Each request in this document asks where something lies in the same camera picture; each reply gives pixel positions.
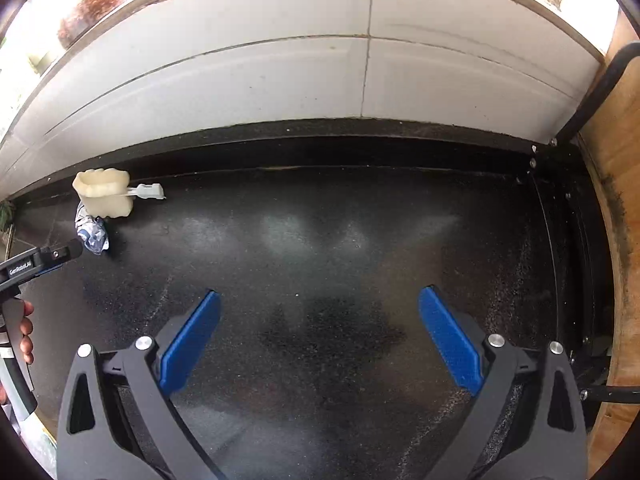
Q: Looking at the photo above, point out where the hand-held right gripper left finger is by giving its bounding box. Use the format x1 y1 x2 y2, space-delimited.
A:
56 287 236 480

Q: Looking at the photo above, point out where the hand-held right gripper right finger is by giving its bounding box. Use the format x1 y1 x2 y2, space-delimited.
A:
407 285 588 480

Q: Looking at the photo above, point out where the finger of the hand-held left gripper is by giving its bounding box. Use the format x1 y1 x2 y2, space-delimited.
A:
49 238 85 268

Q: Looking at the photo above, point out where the person's left hand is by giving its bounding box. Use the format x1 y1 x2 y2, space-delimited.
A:
17 301 36 366

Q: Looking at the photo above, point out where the cream ridged foam block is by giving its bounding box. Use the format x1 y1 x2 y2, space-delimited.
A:
72 167 137 217

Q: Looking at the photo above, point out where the grey plastic piece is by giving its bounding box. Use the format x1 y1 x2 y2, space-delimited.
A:
127 182 167 201

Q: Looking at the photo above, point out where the round wooden chopping board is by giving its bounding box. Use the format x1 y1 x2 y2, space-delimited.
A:
577 10 640 480

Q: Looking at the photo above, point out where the container of dried red flakes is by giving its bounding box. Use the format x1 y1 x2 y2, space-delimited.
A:
57 0 132 48

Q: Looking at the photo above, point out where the black metal rack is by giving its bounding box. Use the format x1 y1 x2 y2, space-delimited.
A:
515 40 640 406

